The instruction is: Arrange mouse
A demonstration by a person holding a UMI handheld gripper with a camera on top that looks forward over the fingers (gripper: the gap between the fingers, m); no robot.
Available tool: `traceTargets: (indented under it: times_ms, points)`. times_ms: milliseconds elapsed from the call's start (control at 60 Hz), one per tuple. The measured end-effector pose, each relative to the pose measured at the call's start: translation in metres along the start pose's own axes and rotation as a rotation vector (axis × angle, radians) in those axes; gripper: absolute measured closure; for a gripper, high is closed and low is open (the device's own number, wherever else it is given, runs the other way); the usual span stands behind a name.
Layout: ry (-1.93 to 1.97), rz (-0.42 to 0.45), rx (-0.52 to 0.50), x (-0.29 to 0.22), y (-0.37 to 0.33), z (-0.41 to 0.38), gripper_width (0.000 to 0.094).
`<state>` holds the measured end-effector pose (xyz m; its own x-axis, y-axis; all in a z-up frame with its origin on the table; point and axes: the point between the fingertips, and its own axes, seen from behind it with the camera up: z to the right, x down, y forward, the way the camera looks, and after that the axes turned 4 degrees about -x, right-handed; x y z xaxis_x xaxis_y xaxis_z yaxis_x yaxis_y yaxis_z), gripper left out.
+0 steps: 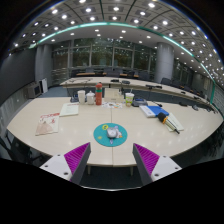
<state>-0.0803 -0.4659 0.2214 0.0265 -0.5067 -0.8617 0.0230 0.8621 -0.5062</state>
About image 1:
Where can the ceiling lights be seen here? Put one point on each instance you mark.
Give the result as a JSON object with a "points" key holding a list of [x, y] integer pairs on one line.
{"points": [[165, 22]]}

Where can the blue and white book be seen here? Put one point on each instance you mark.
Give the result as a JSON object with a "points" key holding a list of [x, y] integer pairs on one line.
{"points": [[154, 111]]}

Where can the paper cup with green print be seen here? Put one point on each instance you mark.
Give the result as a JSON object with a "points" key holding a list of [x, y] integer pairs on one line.
{"points": [[129, 100]]}

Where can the white leaning board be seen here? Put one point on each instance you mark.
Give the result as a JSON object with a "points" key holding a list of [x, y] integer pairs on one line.
{"points": [[44, 85]]}

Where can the dark office chairs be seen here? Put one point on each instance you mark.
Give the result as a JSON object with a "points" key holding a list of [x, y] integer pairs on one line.
{"points": [[165, 81]]}

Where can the colourful printed flyer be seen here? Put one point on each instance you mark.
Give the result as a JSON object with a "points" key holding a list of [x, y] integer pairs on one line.
{"points": [[111, 105]]}

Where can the white paper document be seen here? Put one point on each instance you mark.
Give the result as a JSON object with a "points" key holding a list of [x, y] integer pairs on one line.
{"points": [[69, 109]]}

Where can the red bottle with green band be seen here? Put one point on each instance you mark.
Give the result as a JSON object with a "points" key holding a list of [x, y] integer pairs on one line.
{"points": [[99, 95]]}

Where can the silver computer mouse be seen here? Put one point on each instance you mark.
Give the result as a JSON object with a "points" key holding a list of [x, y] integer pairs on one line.
{"points": [[111, 133]]}

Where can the red and white leaflet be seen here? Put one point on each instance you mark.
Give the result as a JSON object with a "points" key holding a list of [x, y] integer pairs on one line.
{"points": [[47, 124]]}

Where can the tall white cup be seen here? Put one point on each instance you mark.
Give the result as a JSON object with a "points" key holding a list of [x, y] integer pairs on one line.
{"points": [[81, 97]]}

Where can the grey boxy appliance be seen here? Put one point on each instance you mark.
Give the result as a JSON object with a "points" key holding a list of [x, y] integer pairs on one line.
{"points": [[34, 90]]}

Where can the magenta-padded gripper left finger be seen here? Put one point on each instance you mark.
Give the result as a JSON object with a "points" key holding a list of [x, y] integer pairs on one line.
{"points": [[77, 158]]}

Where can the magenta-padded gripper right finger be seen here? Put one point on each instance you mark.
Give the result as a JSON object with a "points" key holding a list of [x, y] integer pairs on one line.
{"points": [[147, 159]]}

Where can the dark grey bag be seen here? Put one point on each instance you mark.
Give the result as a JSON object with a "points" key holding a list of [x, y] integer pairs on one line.
{"points": [[140, 102]]}

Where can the beige cardboard box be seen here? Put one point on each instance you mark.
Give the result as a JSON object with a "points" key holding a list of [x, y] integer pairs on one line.
{"points": [[113, 96]]}

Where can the white lidded mug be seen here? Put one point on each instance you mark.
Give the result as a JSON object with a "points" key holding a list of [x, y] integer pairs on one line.
{"points": [[90, 98]]}

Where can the white booklet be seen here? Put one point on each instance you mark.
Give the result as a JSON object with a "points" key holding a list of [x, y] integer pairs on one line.
{"points": [[178, 125]]}

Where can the long curved conference desk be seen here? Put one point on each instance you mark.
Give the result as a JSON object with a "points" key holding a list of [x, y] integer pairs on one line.
{"points": [[100, 80]]}

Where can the round teal cartoon mouse pad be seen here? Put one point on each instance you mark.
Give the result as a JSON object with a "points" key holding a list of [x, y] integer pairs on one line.
{"points": [[100, 136]]}

